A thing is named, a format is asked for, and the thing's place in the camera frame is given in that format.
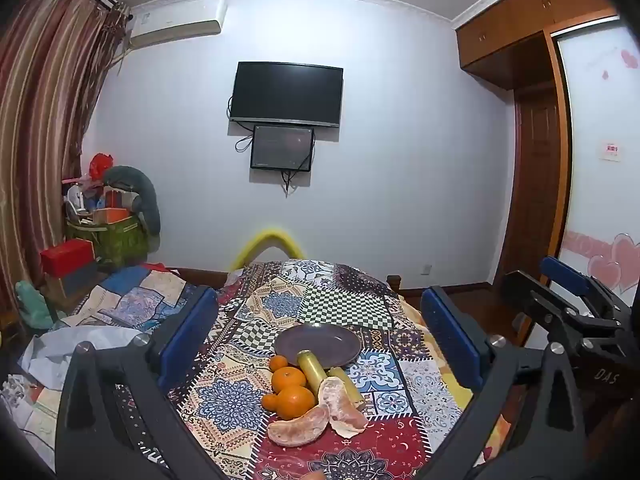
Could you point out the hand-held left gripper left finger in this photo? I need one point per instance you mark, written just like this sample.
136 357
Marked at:
189 335

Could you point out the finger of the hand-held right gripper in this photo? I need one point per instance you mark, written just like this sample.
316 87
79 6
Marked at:
565 274
530 300

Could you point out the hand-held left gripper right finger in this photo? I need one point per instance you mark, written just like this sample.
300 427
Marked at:
450 342

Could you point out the small tangerine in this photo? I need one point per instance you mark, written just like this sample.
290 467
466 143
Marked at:
270 402
279 362

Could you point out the yellow-green banana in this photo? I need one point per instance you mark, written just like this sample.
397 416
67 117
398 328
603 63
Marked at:
347 390

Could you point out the peeled pomelo segment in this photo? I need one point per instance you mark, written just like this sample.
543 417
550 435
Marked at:
342 405
297 431

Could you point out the orange with sticker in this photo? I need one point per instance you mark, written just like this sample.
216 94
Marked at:
296 401

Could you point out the greenish sugarcane piece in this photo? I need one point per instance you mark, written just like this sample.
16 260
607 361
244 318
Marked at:
311 372

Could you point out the dark round plate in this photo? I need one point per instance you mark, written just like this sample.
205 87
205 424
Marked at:
320 345

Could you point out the blue patchwork quilt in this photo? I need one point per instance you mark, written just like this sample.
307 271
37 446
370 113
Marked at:
130 300

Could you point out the brown wooden door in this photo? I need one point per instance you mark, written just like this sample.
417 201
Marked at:
537 185

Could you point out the green storage box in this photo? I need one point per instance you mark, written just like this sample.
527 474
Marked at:
115 245

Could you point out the dark box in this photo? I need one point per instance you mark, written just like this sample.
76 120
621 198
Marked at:
80 280

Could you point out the light grey cloth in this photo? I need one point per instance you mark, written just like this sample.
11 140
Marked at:
60 350

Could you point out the small red-white door sticker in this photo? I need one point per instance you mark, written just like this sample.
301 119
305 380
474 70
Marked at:
612 150

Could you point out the colourful patchwork blanket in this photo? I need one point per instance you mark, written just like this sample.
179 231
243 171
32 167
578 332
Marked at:
320 300

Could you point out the orange cardboard box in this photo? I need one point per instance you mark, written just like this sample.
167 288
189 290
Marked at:
112 216

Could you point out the red box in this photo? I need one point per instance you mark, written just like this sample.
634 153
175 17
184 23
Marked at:
67 256

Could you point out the grey bolster pillow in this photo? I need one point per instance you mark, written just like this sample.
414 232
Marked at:
145 195

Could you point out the teal cloth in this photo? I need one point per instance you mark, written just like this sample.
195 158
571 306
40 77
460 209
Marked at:
32 305

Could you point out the white heart-print sliding door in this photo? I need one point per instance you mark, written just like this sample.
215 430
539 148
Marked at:
595 110

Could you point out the red plastic bag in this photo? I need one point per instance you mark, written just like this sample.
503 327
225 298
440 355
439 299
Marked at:
100 165

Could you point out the wooden overhead cabinet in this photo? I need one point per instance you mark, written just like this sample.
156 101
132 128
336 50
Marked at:
520 25

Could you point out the striped brown curtain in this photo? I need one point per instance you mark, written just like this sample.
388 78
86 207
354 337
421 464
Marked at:
45 110

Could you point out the white air conditioner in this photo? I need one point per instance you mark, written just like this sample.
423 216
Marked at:
175 22

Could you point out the white wall outlet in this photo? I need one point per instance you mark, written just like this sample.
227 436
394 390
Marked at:
426 268

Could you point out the small black wall monitor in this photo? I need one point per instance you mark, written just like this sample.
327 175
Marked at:
282 146

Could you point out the black wall television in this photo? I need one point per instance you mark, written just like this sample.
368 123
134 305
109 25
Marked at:
286 94

